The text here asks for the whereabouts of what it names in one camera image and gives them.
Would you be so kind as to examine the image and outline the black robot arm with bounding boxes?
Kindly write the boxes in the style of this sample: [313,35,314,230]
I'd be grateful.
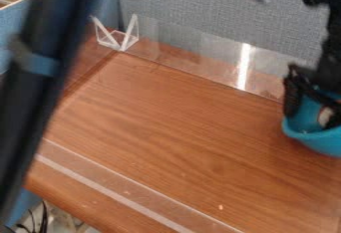
[0,0,341,221]

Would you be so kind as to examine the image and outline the clear acrylic corner bracket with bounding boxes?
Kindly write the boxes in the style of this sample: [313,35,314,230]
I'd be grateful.
[91,14,140,52]

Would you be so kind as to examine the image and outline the clear acrylic front barrier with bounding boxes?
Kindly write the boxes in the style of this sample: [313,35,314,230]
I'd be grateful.
[36,139,243,233]

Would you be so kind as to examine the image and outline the white brown mushroom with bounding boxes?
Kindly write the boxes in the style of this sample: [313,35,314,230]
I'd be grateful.
[317,107,334,127]

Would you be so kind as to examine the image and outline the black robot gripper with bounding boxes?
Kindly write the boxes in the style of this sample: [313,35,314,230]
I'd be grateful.
[282,11,341,129]

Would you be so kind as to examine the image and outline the black cables under table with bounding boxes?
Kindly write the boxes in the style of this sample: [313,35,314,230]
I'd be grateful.
[0,200,50,233]

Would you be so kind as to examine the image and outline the blue plastic bowl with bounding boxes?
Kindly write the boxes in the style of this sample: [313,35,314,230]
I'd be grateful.
[282,89,341,157]

